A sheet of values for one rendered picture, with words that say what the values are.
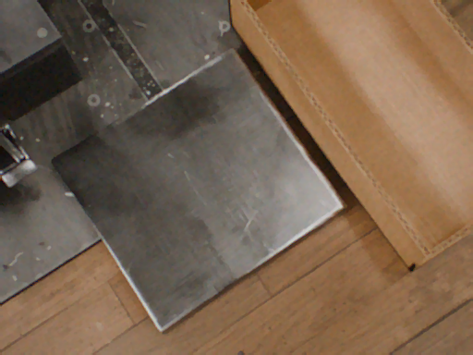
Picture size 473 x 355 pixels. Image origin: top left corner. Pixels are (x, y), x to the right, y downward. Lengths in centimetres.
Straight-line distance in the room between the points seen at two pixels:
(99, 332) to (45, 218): 10
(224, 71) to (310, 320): 21
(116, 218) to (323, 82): 20
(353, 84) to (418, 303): 18
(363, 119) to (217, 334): 20
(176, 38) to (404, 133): 20
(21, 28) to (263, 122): 19
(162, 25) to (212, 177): 14
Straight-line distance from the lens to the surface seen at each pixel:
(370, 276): 71
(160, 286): 69
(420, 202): 72
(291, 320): 70
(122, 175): 71
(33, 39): 69
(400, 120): 74
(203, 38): 77
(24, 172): 66
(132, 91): 75
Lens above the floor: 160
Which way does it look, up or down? 75 degrees down
